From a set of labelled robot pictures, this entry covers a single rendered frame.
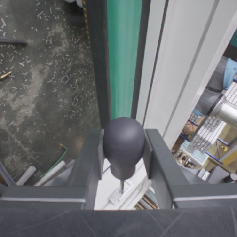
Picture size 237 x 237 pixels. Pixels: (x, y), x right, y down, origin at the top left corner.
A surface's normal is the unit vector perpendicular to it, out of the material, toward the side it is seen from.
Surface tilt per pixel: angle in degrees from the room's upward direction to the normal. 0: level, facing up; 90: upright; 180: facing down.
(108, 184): 90
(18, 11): 0
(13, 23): 0
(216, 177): 90
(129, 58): 0
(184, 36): 90
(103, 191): 90
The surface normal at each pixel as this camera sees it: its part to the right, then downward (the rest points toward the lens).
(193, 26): -0.68, 0.60
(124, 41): 0.73, 0.55
